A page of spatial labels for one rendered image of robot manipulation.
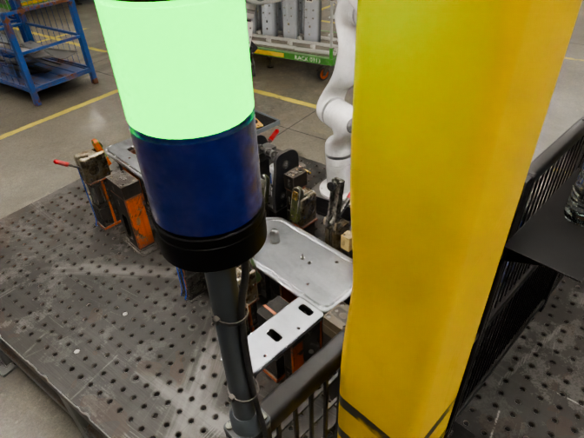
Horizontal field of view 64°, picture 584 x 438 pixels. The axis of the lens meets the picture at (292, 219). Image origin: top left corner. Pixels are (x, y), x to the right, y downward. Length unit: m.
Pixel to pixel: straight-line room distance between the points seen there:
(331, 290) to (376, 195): 1.03
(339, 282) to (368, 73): 1.11
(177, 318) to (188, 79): 1.56
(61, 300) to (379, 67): 1.79
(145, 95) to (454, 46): 0.16
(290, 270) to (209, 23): 1.23
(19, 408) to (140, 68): 2.50
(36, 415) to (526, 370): 2.08
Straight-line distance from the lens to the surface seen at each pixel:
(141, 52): 0.22
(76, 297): 1.97
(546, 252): 0.92
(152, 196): 0.27
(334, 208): 1.47
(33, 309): 2.00
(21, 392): 2.73
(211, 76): 0.22
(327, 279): 1.39
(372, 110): 0.31
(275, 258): 1.46
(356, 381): 0.50
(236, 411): 0.45
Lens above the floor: 1.98
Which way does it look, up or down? 37 degrees down
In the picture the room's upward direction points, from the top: 3 degrees counter-clockwise
